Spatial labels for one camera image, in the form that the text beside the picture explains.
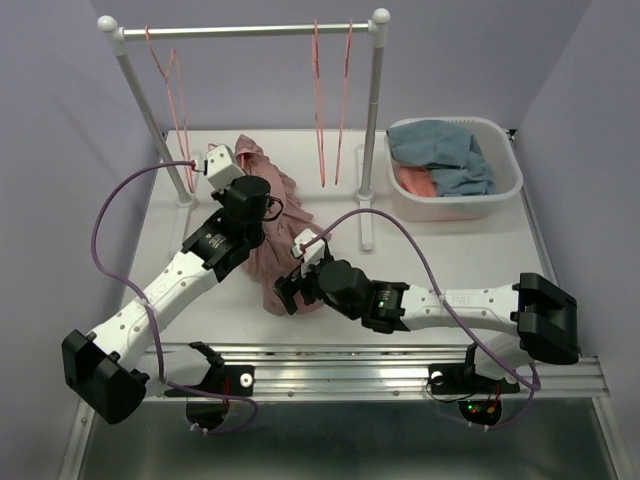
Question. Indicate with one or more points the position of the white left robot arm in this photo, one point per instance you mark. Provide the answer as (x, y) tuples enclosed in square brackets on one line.
[(104, 367)]

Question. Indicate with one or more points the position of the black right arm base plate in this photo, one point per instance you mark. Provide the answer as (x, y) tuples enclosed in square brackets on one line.
[(455, 379)]

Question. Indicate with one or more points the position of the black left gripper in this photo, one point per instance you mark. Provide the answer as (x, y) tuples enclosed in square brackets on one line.
[(220, 195)]

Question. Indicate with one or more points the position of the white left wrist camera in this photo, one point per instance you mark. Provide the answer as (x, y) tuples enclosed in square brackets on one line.
[(221, 168)]

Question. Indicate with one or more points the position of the aluminium mounting rail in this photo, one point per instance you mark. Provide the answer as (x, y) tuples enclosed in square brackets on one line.
[(328, 373)]

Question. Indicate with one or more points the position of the white plastic basket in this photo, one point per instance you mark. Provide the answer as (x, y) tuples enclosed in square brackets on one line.
[(506, 174)]

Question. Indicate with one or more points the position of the pink wire hanger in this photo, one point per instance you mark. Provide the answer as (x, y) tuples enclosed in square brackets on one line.
[(344, 102), (173, 80)]

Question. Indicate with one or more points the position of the blue grey garment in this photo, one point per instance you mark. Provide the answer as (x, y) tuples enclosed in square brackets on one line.
[(450, 153)]

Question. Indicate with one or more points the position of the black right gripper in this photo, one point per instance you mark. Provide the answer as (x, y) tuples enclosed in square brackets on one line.
[(288, 286)]

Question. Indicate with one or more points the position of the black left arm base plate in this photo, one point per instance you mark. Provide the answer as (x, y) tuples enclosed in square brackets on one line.
[(234, 380)]

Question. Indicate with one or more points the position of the white metal clothes rack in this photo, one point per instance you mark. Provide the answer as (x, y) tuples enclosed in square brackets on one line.
[(376, 27)]

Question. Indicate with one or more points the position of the salmon pink skirt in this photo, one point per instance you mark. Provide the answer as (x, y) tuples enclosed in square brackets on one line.
[(416, 181)]

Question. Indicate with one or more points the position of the dusty pink garment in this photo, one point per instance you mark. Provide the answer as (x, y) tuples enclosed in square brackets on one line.
[(273, 258)]

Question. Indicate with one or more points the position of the pink hanger with blue garment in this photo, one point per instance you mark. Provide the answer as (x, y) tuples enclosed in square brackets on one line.
[(319, 116)]

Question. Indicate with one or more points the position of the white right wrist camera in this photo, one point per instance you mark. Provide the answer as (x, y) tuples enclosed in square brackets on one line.
[(309, 248)]

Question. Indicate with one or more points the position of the empty pink wire hanger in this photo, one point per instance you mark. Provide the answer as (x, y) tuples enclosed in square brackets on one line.
[(173, 80)]

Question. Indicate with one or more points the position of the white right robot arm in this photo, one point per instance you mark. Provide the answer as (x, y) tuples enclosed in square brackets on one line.
[(510, 326)]

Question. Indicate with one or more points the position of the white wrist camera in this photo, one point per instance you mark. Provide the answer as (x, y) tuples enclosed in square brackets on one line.
[(309, 248), (221, 168)]

